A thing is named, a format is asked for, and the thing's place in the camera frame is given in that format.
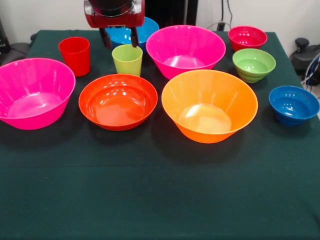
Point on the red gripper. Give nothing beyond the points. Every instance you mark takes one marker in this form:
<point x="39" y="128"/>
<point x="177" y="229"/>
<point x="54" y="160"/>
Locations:
<point x="115" y="20"/>

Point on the green cup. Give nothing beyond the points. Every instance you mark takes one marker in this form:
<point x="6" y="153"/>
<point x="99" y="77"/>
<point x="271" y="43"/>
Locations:
<point x="127" y="62"/>

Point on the light blue bowl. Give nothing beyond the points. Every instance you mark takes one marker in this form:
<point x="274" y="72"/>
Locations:
<point x="150" y="30"/>

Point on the red cup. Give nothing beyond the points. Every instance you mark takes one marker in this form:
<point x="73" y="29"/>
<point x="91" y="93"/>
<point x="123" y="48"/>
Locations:
<point x="75" y="57"/>

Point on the large pink bowl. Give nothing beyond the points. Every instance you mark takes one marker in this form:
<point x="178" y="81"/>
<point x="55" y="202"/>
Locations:
<point x="185" y="50"/>
<point x="32" y="105"/>

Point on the orange-red bowl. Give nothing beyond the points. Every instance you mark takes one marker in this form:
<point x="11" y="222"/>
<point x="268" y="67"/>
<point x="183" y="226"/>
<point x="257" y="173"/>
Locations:
<point x="117" y="110"/>

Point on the large orange bowl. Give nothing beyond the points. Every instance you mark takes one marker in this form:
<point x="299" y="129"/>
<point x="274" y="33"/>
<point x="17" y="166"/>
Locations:
<point x="210" y="125"/>

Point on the small crimson bowl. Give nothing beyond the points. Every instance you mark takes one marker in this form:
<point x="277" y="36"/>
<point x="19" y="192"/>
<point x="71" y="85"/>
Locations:
<point x="246" y="37"/>

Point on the small green bowl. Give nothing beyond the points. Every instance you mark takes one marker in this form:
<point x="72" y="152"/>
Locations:
<point x="253" y="66"/>

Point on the dark green tablecloth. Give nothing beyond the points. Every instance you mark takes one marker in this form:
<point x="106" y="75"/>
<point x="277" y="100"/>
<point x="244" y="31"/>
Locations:
<point x="150" y="187"/>

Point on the small dark blue bowl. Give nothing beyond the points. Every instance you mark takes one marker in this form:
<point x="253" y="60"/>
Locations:
<point x="291" y="105"/>

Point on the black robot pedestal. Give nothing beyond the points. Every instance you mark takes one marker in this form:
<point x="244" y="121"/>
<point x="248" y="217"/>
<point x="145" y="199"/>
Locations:
<point x="172" y="12"/>

